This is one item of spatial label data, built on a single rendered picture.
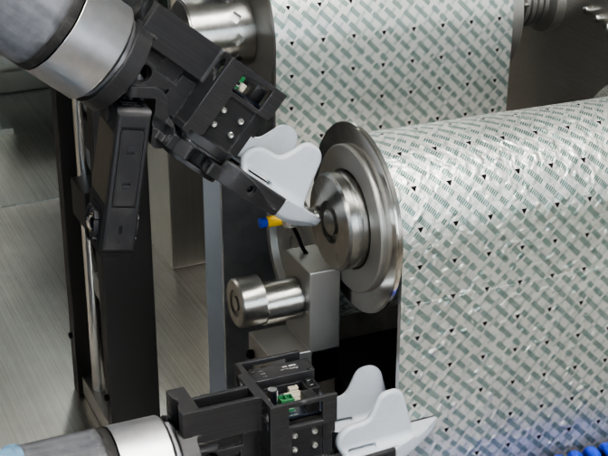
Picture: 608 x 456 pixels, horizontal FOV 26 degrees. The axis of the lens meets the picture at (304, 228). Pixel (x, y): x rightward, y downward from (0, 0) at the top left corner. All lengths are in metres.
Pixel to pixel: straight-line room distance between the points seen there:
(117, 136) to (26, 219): 1.03
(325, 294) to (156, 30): 0.26
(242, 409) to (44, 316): 0.74
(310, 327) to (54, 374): 0.54
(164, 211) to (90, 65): 0.87
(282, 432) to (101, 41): 0.30
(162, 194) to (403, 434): 0.79
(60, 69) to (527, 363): 0.44
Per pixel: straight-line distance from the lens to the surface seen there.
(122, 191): 0.92
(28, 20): 0.86
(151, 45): 0.90
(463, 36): 1.21
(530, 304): 1.04
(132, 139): 0.91
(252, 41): 1.17
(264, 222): 1.04
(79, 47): 0.87
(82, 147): 1.31
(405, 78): 1.19
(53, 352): 1.56
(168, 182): 1.70
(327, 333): 1.05
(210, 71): 0.92
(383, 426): 1.00
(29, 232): 1.88
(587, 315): 1.08
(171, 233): 1.72
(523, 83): 1.39
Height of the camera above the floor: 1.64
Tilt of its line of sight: 24 degrees down
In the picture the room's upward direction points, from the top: straight up
